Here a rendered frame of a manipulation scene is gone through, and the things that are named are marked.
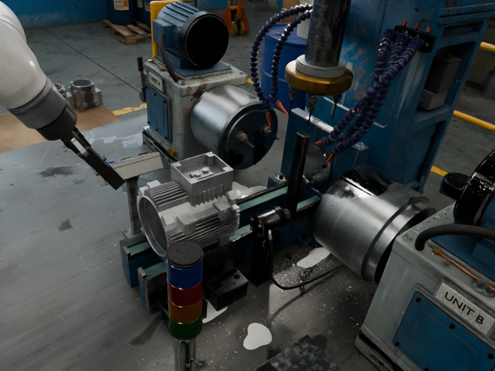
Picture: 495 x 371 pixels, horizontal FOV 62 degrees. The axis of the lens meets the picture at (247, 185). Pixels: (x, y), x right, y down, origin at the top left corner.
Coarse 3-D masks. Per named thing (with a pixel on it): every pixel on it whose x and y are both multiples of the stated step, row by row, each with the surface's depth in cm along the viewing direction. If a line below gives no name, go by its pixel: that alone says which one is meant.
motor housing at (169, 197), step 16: (144, 192) 98; (160, 192) 96; (176, 192) 97; (144, 208) 106; (160, 208) 94; (176, 208) 96; (192, 208) 98; (208, 208) 100; (144, 224) 107; (160, 224) 109; (176, 224) 96; (208, 224) 99; (224, 224) 102; (160, 240) 107; (176, 240) 95; (192, 240) 98; (208, 240) 102; (160, 256) 103
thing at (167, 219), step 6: (138, 192) 101; (228, 192) 102; (234, 192) 103; (228, 198) 102; (234, 198) 102; (162, 216) 93; (168, 216) 93; (168, 222) 93; (174, 222) 93; (144, 234) 107; (234, 234) 110
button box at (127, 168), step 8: (152, 152) 116; (120, 160) 114; (128, 160) 112; (136, 160) 113; (144, 160) 114; (152, 160) 116; (160, 160) 117; (120, 168) 111; (128, 168) 112; (136, 168) 113; (144, 168) 114; (152, 168) 116; (160, 168) 117; (96, 176) 113; (128, 176) 112; (136, 176) 113; (104, 184) 110
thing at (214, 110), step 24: (216, 96) 135; (240, 96) 133; (192, 120) 140; (216, 120) 131; (240, 120) 130; (264, 120) 136; (216, 144) 131; (240, 144) 135; (264, 144) 142; (240, 168) 141
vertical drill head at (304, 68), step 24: (336, 0) 95; (312, 24) 101; (336, 24) 98; (312, 48) 103; (336, 48) 102; (288, 72) 106; (312, 72) 103; (336, 72) 103; (312, 96) 106; (336, 96) 112
